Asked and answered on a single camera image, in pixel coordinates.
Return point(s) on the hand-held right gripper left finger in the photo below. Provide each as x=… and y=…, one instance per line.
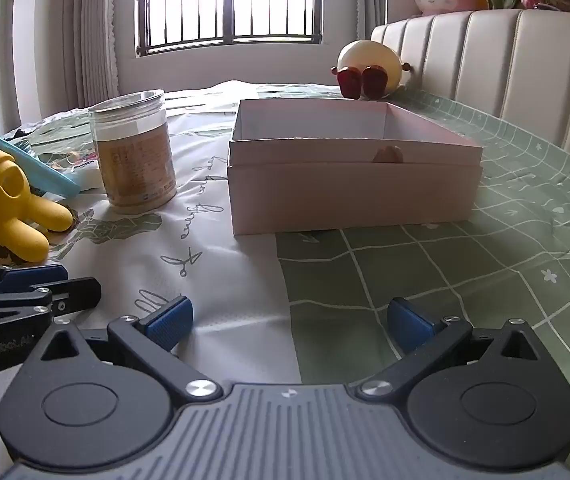
x=170, y=322

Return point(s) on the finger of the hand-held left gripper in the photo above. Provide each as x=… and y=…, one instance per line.
x=75, y=292
x=30, y=278

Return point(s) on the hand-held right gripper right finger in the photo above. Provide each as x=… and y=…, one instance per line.
x=410, y=327

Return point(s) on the pink cardboard box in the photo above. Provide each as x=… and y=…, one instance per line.
x=345, y=195

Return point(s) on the tan cylindrical bottle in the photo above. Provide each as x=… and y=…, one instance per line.
x=389, y=155

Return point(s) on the green checked blanket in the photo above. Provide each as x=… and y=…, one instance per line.
x=465, y=285

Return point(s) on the white printed bedsheet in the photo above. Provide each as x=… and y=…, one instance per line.
x=215, y=260

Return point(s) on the blue and white tube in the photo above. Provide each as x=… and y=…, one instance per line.
x=55, y=182

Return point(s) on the clear plastic jar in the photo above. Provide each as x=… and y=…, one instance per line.
x=135, y=160

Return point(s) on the cream plush toy red shoes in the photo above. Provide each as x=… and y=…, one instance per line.
x=365, y=55

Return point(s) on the cream padded headboard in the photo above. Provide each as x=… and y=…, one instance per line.
x=515, y=60

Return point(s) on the window with black bars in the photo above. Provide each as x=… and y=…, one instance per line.
x=190, y=10

